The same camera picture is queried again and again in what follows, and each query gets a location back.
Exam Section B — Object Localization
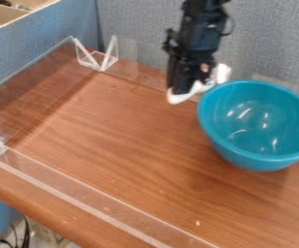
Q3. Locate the white and brown toy mushroom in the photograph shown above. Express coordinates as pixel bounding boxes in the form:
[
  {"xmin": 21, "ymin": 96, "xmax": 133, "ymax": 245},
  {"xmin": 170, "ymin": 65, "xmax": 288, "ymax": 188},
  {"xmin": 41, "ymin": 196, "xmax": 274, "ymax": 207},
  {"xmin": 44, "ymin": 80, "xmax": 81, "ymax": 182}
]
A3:
[{"xmin": 166, "ymin": 64, "xmax": 232, "ymax": 105}]

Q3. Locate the clear acrylic front barrier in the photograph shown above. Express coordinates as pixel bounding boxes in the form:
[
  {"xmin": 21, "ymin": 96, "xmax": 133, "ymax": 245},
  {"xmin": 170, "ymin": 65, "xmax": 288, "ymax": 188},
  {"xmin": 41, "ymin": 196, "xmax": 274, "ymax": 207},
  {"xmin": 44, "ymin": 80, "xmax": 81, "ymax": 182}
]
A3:
[{"xmin": 0, "ymin": 145, "xmax": 218, "ymax": 248}]

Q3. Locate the wooden shelf box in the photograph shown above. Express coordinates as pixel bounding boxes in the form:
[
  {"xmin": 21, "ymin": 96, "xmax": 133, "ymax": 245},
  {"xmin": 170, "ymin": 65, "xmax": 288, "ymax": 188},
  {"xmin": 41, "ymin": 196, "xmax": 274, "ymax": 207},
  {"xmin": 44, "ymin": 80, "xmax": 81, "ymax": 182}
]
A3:
[{"xmin": 0, "ymin": 0, "xmax": 61, "ymax": 27}]

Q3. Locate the blue plastic bowl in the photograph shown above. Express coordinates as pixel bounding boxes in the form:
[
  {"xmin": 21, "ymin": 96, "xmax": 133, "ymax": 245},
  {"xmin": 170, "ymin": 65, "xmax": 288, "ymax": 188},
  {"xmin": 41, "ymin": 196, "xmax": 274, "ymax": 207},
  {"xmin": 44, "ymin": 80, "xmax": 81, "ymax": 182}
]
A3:
[{"xmin": 196, "ymin": 79, "xmax": 299, "ymax": 171}]

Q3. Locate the clear acrylic back barrier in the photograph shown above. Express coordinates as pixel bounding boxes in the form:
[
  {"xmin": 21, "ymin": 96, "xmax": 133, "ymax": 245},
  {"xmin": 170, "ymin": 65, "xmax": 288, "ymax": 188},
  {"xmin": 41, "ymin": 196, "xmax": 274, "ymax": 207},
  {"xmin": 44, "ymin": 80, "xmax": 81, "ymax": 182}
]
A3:
[{"xmin": 101, "ymin": 35, "xmax": 299, "ymax": 102}]

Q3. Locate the clear acrylic barrier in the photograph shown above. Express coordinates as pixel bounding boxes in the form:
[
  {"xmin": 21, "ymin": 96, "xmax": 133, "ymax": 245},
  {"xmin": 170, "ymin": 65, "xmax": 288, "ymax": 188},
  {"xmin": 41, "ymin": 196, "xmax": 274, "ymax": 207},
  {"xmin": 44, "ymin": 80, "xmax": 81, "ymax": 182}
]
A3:
[
  {"xmin": 101, "ymin": 35, "xmax": 299, "ymax": 102},
  {"xmin": 0, "ymin": 145, "xmax": 218, "ymax": 248},
  {"xmin": 0, "ymin": 35, "xmax": 101, "ymax": 98}
]

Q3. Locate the clear acrylic left barrier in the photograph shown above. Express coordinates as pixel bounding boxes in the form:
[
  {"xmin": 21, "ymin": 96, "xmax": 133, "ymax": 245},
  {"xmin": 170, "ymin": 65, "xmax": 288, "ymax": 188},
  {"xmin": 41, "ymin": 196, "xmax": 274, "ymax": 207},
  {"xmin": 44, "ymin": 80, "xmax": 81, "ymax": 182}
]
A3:
[{"xmin": 0, "ymin": 35, "xmax": 101, "ymax": 98}]

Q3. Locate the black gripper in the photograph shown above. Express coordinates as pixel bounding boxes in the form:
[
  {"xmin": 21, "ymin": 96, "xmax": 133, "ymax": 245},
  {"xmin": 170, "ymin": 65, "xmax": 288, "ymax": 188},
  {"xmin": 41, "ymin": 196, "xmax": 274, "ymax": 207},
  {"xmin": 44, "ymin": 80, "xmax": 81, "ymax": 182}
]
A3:
[{"xmin": 161, "ymin": 0, "xmax": 234, "ymax": 95}]

